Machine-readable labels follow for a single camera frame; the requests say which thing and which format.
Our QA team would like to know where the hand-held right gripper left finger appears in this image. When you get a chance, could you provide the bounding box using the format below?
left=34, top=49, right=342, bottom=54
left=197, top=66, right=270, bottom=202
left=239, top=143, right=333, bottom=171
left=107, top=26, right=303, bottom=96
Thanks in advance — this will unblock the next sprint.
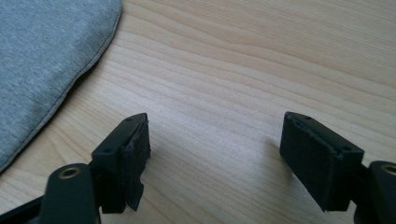
left=91, top=112, right=152, bottom=215

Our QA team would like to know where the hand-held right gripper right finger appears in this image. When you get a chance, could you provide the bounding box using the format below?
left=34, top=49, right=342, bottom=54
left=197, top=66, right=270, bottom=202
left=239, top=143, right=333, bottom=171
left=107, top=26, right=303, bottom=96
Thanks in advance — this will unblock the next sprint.
left=278, top=111, right=365, bottom=213

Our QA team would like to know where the grey cloth garment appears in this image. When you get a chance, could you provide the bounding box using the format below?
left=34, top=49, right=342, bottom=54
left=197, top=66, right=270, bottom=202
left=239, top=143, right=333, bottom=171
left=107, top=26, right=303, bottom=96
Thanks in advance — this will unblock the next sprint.
left=0, top=0, right=123, bottom=174

